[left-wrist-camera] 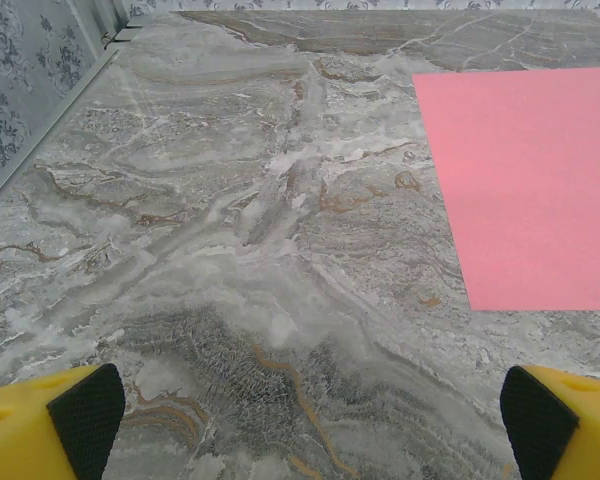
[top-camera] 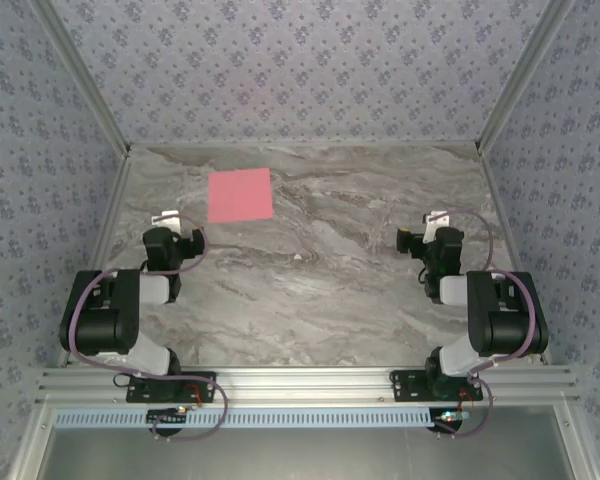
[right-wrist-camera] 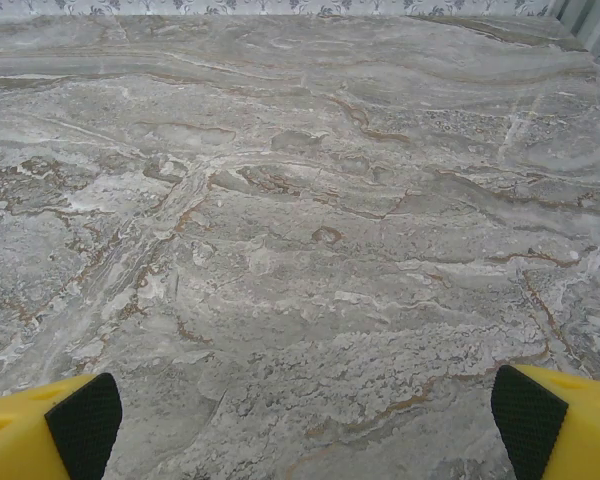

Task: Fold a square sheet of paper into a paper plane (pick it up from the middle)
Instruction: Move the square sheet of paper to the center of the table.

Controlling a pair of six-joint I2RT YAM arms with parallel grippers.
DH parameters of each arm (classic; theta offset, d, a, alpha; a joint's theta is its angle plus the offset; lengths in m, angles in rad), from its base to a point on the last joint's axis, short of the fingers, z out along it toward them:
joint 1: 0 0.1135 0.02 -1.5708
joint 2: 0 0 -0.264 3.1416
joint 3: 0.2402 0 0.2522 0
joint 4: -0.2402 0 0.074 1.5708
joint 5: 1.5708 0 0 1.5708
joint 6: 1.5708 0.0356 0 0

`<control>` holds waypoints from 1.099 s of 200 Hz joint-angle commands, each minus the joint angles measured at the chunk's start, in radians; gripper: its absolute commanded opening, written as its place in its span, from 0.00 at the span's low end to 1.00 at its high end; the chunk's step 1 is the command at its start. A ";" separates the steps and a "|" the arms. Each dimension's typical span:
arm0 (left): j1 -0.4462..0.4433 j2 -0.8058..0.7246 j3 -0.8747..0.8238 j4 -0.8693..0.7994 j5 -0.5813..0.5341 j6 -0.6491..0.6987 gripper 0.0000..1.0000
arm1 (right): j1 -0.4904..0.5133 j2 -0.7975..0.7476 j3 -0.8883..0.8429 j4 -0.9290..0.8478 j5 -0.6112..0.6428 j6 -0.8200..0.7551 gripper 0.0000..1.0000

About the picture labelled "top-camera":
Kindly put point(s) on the pink square paper sheet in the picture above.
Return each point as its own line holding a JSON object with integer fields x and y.
{"x": 240, "y": 195}

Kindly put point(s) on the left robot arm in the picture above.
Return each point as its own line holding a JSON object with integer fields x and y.
{"x": 100, "y": 325}

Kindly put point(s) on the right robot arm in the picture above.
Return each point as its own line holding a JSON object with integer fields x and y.
{"x": 505, "y": 325}

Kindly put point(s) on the thin aluminium table edge strip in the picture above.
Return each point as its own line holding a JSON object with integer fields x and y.
{"x": 305, "y": 144}

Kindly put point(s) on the small circuit board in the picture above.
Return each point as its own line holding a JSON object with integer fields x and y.
{"x": 447, "y": 416}
{"x": 165, "y": 417}

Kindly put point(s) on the grey metal panel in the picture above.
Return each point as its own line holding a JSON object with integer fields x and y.
{"x": 305, "y": 455}

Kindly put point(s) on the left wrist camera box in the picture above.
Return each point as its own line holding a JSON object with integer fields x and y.
{"x": 167, "y": 220}

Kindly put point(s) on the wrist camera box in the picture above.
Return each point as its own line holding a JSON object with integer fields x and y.
{"x": 167, "y": 220}
{"x": 437, "y": 222}

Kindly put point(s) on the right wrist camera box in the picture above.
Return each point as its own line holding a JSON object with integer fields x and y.
{"x": 437, "y": 222}

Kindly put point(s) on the aluminium table edge rail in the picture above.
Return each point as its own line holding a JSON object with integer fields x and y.
{"x": 108, "y": 215}

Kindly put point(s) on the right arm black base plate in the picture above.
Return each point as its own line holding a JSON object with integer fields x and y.
{"x": 405, "y": 387}

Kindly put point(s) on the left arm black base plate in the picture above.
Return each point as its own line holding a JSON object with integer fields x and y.
{"x": 135, "y": 392}

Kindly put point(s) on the aluminium mounting rail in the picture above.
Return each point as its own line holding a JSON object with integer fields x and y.
{"x": 305, "y": 385}

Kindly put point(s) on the aluminium frame post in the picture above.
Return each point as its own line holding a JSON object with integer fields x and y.
{"x": 82, "y": 70}
{"x": 524, "y": 70}

